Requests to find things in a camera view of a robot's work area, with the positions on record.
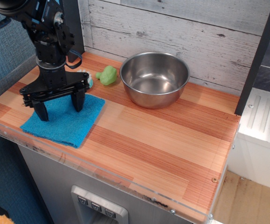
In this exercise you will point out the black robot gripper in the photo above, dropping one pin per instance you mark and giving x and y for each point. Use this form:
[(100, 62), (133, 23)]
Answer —
[(55, 82)]

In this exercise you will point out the blue knitted cloth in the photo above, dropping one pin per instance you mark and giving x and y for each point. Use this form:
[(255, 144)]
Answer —
[(65, 126)]

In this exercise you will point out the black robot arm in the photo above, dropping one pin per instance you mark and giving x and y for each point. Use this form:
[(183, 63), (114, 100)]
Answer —
[(45, 24)]

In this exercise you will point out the teal toy hair brush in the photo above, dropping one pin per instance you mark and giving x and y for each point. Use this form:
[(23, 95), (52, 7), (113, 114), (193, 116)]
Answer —
[(89, 80)]

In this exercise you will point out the clear acrylic table guard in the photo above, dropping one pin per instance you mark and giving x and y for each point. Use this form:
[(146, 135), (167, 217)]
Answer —
[(55, 171)]

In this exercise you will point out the grey cabinet front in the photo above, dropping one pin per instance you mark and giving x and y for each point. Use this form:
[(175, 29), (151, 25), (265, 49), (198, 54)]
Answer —
[(124, 164)]

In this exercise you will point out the stainless steel bowl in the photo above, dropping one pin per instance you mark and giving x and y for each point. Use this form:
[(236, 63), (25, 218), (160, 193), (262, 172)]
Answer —
[(154, 80)]

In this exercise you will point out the silver dispenser button panel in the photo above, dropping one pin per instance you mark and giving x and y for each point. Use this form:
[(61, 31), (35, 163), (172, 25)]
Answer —
[(93, 209)]

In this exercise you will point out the white ribbed side counter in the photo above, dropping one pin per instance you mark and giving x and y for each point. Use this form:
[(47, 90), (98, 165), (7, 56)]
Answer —
[(250, 156)]

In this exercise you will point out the dark grey left post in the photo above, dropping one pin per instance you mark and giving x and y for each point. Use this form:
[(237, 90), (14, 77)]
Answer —
[(72, 20)]

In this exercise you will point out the dark grey post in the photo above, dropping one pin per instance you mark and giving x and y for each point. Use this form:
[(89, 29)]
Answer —
[(72, 20), (260, 52)]

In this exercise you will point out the dark grey right post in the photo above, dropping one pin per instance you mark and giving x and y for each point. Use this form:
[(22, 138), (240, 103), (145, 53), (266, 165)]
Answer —
[(260, 52)]

